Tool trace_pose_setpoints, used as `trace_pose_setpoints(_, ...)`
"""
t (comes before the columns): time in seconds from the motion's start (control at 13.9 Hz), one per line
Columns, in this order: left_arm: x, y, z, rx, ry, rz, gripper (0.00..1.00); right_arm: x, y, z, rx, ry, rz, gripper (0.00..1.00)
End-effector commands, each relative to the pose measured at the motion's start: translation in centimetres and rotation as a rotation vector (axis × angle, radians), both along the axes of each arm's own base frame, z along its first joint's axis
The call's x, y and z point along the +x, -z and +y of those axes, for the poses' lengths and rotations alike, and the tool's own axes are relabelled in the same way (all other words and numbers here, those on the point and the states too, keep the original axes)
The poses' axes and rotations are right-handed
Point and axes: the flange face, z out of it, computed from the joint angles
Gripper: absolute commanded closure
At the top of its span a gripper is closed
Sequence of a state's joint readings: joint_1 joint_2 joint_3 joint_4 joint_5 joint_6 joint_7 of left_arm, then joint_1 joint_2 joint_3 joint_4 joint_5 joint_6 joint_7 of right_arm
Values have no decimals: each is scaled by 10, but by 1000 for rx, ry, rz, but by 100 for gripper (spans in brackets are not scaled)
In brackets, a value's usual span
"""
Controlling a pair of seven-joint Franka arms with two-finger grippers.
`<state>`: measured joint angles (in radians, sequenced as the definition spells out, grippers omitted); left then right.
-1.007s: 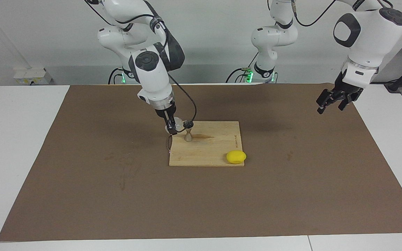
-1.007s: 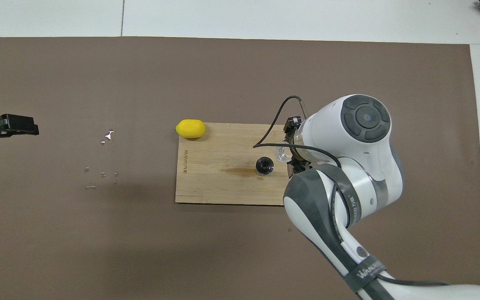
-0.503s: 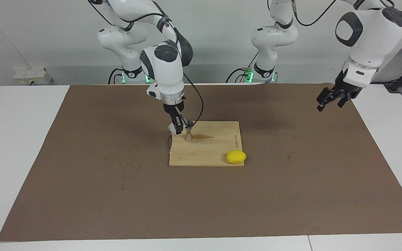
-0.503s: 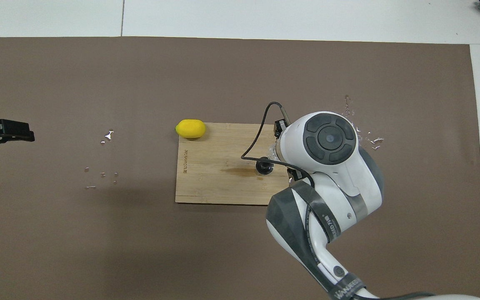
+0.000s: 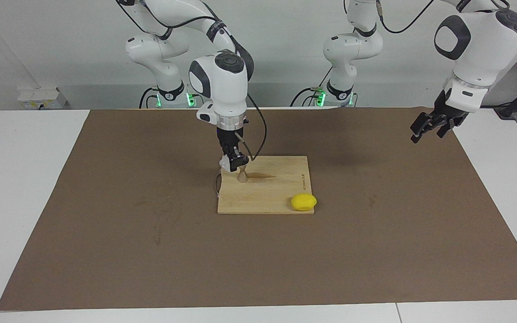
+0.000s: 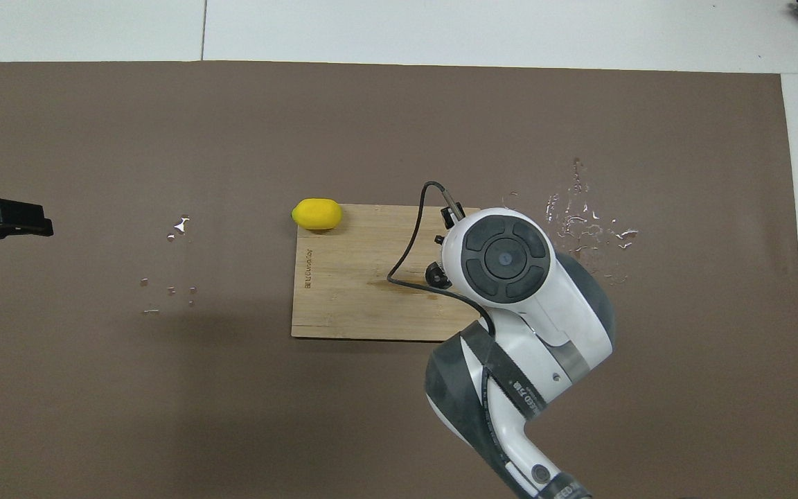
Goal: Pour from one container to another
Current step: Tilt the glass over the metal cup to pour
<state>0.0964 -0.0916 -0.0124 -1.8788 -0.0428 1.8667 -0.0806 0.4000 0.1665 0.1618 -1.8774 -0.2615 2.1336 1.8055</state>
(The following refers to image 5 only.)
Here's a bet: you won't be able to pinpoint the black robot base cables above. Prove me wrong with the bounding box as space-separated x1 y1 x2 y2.
290 63 333 107

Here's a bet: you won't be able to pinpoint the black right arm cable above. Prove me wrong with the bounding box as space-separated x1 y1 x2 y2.
115 0 268 162

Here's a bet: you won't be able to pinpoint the white wall socket box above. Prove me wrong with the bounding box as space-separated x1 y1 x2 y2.
18 87 67 109

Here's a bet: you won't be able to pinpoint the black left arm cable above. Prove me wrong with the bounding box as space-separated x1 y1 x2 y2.
375 0 510 35

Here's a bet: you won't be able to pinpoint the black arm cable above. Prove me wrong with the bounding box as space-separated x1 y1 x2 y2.
375 0 510 35
115 0 268 162

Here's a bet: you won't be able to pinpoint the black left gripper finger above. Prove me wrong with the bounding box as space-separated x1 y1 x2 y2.
437 121 456 139
410 113 436 144

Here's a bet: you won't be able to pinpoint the bamboo cutting board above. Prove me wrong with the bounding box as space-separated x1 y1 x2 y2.
214 155 315 215

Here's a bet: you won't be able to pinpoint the yellow lemon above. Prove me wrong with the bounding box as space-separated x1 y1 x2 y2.
291 193 318 211

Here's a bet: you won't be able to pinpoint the brown table mat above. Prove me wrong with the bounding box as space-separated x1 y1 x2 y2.
0 107 517 311

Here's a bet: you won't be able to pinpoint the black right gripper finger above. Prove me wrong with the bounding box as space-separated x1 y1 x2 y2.
232 150 249 172

